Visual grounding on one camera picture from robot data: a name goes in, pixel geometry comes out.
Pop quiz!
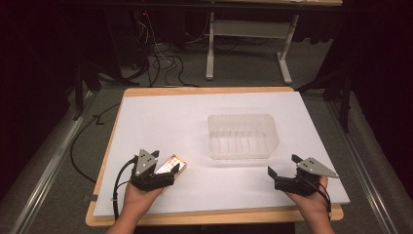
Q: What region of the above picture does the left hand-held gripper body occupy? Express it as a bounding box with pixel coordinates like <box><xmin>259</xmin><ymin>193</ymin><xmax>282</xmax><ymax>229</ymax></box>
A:
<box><xmin>130</xmin><ymin>148</ymin><xmax>176</xmax><ymax>192</ymax></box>

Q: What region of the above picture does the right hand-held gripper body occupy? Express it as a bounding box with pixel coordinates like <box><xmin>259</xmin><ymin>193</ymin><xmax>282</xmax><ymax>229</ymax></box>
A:
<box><xmin>274</xmin><ymin>157</ymin><xmax>340</xmax><ymax>197</ymax></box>

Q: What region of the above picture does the person's right hand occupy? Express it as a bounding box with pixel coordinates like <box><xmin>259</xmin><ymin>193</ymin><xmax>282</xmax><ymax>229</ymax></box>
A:
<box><xmin>284</xmin><ymin>176</ymin><xmax>331</xmax><ymax>219</ymax></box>

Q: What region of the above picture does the person's left hand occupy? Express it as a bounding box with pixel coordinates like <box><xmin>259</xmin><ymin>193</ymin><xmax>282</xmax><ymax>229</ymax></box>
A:
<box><xmin>122</xmin><ymin>181</ymin><xmax>166</xmax><ymax>215</ymax></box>

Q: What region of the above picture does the white board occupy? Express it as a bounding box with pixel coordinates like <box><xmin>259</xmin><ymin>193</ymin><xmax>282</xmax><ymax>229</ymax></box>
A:
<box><xmin>93</xmin><ymin>91</ymin><xmax>351</xmax><ymax>217</ymax></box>

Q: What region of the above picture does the clear plastic container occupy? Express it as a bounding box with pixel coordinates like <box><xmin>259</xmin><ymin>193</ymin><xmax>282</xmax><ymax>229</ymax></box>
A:
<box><xmin>206</xmin><ymin>113</ymin><xmax>281</xmax><ymax>161</ymax></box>

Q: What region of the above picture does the black metal stand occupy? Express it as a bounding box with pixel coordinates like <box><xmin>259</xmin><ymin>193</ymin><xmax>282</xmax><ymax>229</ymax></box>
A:
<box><xmin>71</xmin><ymin>59</ymin><xmax>101</xmax><ymax>122</ymax></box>
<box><xmin>294</xmin><ymin>69</ymin><xmax>355</xmax><ymax>134</ymax></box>

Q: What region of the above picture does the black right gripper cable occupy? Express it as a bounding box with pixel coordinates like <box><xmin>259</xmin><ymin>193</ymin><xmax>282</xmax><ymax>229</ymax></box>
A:
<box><xmin>306</xmin><ymin>179</ymin><xmax>333</xmax><ymax>219</ymax></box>

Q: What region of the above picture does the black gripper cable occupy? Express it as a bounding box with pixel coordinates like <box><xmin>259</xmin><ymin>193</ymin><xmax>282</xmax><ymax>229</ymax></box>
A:
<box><xmin>112</xmin><ymin>156</ymin><xmax>138</xmax><ymax>222</ymax></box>
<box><xmin>306</xmin><ymin>179</ymin><xmax>333</xmax><ymax>219</ymax></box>

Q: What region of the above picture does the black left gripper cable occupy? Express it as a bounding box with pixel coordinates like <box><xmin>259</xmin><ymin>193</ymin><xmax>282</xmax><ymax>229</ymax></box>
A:
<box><xmin>112</xmin><ymin>156</ymin><xmax>138</xmax><ymax>222</ymax></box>

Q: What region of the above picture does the metal floor rail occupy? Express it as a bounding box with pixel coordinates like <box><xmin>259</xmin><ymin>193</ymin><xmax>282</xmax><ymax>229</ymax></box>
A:
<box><xmin>301</xmin><ymin>92</ymin><xmax>393</xmax><ymax>234</ymax></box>
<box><xmin>9</xmin><ymin>90</ymin><xmax>98</xmax><ymax>234</ymax></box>

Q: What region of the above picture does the black floor cable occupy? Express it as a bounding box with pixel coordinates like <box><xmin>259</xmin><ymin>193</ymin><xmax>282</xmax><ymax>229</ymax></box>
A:
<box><xmin>69</xmin><ymin>102</ymin><xmax>122</xmax><ymax>184</ymax></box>

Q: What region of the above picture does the tangle of cables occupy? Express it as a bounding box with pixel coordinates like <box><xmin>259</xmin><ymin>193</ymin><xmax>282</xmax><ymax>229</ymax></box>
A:
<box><xmin>131</xmin><ymin>11</ymin><xmax>201</xmax><ymax>88</ymax></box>

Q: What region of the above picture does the white metal desk frame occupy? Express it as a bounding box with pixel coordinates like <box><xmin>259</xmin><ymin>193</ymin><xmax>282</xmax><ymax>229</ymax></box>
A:
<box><xmin>205</xmin><ymin>11</ymin><xmax>300</xmax><ymax>86</ymax></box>

